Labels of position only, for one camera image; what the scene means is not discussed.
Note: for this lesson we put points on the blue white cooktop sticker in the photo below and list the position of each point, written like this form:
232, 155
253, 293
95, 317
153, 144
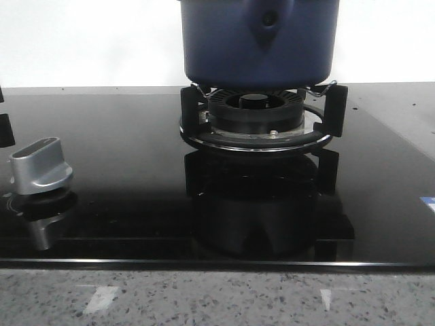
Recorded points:
429, 202

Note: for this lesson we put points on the black left burner grate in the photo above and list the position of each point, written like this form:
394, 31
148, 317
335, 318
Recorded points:
6, 133

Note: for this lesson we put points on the silver stove control knob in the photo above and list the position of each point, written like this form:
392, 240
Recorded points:
40, 167

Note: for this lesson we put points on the black pot support grate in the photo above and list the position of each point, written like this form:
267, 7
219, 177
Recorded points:
323, 119

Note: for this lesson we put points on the black gas burner head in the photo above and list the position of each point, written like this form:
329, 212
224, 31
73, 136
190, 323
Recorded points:
246, 115

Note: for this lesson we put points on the black glass cooktop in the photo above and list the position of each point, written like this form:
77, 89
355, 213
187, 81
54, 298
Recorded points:
141, 198

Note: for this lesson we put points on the dark blue cooking pot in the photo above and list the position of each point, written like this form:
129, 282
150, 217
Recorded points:
258, 45

